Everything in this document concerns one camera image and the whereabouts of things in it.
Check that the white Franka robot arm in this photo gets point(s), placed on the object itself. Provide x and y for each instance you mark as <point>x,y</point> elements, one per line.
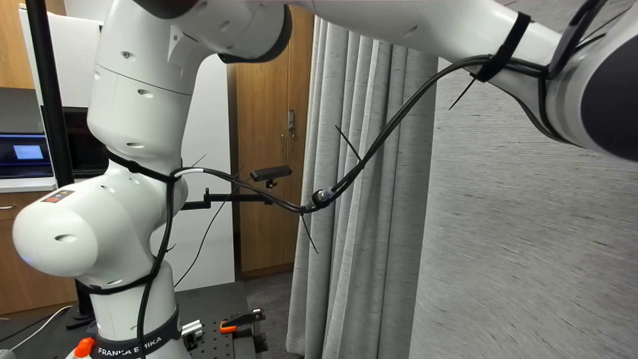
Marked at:
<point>132,100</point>

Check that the grey fabric curtain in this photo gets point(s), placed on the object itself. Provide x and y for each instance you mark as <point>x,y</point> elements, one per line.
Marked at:
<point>531,266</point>

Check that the small silver metal block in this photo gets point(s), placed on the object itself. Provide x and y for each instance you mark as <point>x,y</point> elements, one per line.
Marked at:
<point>192,327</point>

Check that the brown wooden door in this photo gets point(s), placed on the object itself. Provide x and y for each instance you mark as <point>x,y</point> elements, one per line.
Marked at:
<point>266,132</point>

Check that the device with blue screen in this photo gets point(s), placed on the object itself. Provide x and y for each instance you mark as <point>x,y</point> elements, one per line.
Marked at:
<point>23,156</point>

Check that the metal door lock plate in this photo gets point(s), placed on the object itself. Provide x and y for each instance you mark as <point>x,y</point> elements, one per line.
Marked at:
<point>292,122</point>

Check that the black camera on boom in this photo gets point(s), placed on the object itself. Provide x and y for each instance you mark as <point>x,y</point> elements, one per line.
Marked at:
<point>272,172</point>

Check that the wooden wall cabinet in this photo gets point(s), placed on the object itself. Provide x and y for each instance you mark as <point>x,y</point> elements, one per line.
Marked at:
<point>13,46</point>

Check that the orange knob at base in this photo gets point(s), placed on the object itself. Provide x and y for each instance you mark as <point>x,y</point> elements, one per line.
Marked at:
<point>84,347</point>

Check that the black boom rod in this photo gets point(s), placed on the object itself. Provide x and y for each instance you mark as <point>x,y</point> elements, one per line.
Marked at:
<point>232,198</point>

